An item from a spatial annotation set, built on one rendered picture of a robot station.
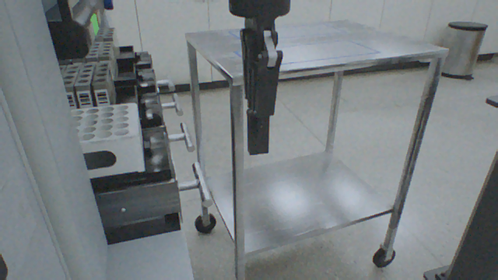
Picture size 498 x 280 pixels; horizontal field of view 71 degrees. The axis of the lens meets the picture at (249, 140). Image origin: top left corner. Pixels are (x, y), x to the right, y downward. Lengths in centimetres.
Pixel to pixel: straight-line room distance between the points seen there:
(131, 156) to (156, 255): 12
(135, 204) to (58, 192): 17
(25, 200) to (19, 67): 8
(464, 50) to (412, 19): 52
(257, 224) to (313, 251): 39
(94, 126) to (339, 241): 122
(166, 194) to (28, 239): 24
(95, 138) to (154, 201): 10
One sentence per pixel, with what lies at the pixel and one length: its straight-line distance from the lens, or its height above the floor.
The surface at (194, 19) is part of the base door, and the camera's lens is 277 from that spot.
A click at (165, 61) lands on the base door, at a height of 28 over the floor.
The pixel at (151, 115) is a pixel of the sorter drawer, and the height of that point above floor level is 82.
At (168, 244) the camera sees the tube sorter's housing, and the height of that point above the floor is 73.
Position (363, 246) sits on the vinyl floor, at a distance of 153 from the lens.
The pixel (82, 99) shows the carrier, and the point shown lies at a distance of 56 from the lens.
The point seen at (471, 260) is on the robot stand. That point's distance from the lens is 136.
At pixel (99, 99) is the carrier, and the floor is 86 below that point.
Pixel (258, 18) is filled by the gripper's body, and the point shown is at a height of 98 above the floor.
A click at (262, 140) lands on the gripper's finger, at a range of 51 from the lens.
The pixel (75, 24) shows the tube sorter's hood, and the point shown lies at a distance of 36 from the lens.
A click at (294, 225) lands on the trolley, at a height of 28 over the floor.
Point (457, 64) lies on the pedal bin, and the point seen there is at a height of 13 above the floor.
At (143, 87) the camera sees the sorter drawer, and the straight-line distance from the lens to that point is 71.
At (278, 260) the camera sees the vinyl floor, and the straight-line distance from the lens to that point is 142.
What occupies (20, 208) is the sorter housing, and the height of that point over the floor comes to 93.
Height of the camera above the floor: 105
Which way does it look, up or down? 29 degrees down
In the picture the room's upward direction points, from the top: straight up
